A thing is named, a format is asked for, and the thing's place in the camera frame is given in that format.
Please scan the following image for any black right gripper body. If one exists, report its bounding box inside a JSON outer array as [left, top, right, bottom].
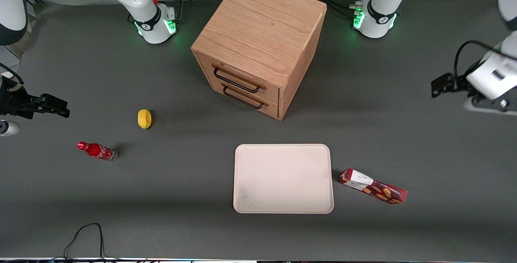
[[0, 86, 34, 120]]

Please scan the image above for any red cookie box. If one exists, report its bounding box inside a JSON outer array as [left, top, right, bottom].
[[338, 168, 408, 204]]

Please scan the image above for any beige plastic tray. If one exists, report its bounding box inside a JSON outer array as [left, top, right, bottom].
[[233, 144, 335, 214]]

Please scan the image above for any red cola bottle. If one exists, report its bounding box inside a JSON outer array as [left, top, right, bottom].
[[77, 141, 118, 162]]

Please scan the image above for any yellow lemon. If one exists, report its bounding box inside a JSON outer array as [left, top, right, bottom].
[[137, 109, 152, 129]]

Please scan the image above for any oak wooden drawer cabinet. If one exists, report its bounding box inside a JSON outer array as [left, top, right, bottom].
[[191, 0, 328, 121]]

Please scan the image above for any wooden drawer front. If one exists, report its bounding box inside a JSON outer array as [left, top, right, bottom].
[[208, 78, 280, 120], [198, 53, 280, 101]]

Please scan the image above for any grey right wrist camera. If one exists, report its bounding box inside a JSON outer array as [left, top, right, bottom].
[[0, 121, 21, 137]]

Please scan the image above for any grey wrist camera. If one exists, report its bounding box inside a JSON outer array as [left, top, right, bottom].
[[464, 93, 517, 117], [0, 121, 21, 137]]

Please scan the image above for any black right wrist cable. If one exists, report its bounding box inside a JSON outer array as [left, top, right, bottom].
[[0, 63, 25, 86]]

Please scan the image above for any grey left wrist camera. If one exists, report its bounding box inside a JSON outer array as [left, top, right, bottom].
[[464, 93, 517, 117]]

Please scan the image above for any black looped table cable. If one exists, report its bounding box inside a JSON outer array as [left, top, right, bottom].
[[52, 223, 122, 262]]

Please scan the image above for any black metal drawer handle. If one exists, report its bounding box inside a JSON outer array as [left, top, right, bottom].
[[212, 65, 267, 94], [221, 83, 269, 110]]

